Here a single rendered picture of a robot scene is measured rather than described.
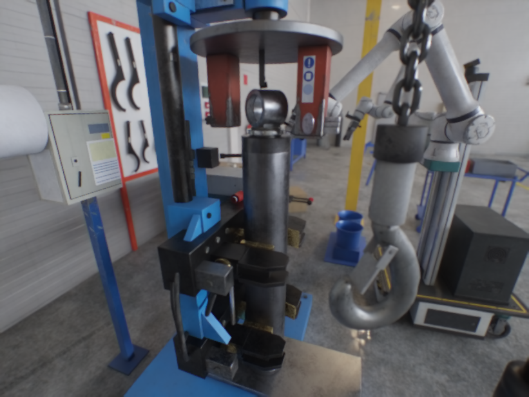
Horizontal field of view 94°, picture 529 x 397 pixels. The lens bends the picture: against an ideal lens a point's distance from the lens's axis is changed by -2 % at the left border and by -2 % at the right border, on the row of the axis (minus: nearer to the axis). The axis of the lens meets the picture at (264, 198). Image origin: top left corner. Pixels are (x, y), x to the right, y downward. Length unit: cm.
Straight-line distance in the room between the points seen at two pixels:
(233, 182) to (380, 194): 137
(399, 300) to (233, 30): 78
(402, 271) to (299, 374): 152
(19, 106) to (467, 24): 1229
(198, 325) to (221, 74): 107
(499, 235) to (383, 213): 194
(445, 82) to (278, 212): 104
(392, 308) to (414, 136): 17
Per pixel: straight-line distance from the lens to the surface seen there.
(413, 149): 22
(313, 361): 182
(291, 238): 132
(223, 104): 114
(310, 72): 102
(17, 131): 127
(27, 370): 247
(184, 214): 114
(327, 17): 1234
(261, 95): 104
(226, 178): 158
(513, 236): 220
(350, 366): 185
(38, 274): 285
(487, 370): 242
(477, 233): 211
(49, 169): 142
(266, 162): 103
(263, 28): 86
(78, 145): 141
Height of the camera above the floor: 158
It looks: 20 degrees down
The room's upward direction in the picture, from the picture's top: straight up
